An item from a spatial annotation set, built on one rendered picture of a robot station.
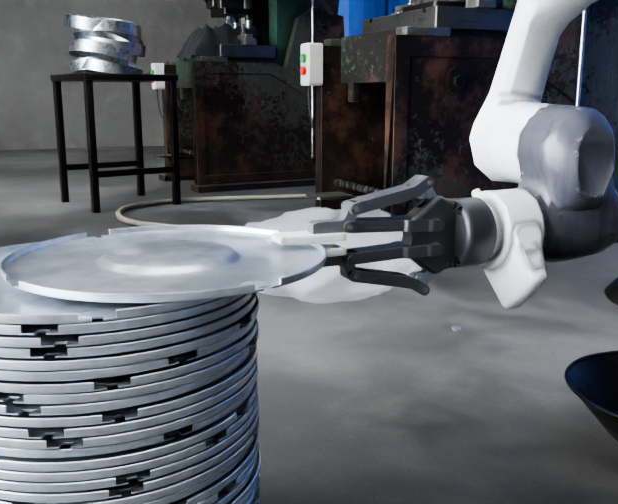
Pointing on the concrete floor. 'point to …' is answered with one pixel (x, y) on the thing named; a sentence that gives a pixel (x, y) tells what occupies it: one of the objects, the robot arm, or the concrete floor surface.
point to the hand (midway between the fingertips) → (309, 244)
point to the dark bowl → (613, 392)
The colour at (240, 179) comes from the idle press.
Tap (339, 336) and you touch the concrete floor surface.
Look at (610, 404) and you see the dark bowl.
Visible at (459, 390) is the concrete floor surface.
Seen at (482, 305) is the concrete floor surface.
